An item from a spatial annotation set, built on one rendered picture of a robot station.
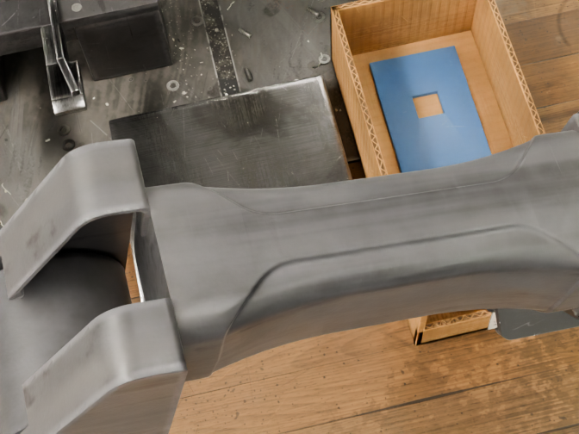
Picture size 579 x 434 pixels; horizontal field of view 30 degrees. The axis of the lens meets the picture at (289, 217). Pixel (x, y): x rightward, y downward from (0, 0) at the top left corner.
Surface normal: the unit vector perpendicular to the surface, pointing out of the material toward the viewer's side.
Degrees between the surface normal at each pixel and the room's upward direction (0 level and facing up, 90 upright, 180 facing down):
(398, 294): 87
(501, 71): 90
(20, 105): 0
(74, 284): 27
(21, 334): 17
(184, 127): 0
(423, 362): 0
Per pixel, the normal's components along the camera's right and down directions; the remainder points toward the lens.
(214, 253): 0.19, -0.47
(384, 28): 0.22, 0.88
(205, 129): -0.04, -0.43
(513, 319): 0.11, 0.11
